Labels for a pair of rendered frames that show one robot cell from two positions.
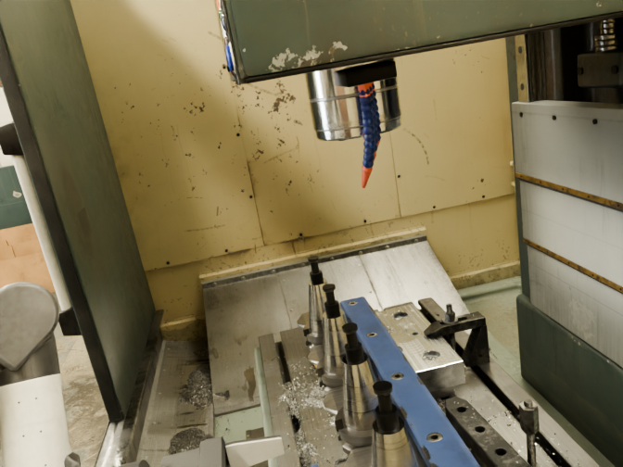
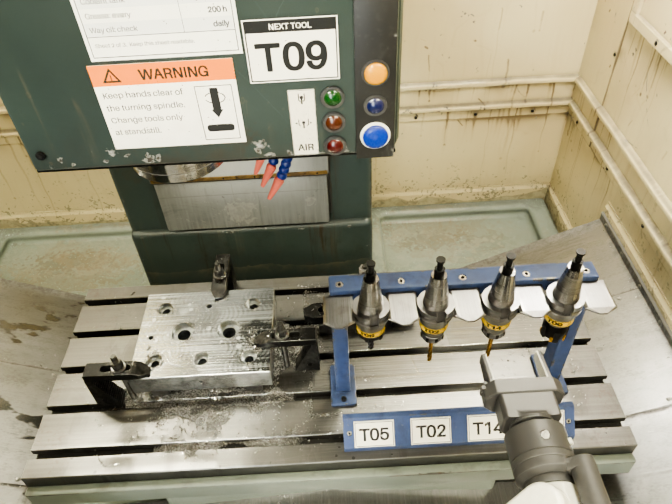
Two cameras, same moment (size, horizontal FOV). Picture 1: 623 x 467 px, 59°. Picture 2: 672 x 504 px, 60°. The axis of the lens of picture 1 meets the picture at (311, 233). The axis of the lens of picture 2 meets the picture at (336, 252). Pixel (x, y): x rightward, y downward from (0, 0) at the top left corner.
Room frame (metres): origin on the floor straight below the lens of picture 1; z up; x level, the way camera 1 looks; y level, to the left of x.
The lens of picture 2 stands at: (0.68, 0.65, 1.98)
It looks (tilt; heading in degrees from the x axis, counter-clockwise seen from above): 44 degrees down; 277
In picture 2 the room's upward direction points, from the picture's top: 3 degrees counter-clockwise
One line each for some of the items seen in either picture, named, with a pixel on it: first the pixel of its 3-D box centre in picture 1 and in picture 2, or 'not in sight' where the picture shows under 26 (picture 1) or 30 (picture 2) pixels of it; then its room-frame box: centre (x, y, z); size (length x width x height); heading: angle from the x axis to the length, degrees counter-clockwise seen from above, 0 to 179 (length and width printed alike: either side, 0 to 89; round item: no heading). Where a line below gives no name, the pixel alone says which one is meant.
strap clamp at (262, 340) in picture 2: not in sight; (287, 345); (0.88, -0.09, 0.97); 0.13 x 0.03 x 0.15; 6
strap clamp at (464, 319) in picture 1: (455, 334); (222, 283); (1.06, -0.27, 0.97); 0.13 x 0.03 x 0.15; 96
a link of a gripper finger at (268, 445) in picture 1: (254, 448); (484, 373); (0.51, 0.10, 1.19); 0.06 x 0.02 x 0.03; 96
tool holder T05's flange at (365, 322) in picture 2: (326, 334); (370, 310); (0.70, 0.00, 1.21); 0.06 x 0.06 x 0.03
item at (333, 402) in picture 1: (354, 397); (467, 305); (0.53, -0.01, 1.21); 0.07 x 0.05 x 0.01; 96
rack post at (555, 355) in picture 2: not in sight; (564, 331); (0.32, -0.09, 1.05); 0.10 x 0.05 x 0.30; 96
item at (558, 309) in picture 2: not in sight; (564, 299); (0.37, -0.03, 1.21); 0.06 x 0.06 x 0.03
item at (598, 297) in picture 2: not in sight; (596, 298); (0.32, -0.04, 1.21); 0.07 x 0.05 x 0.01; 96
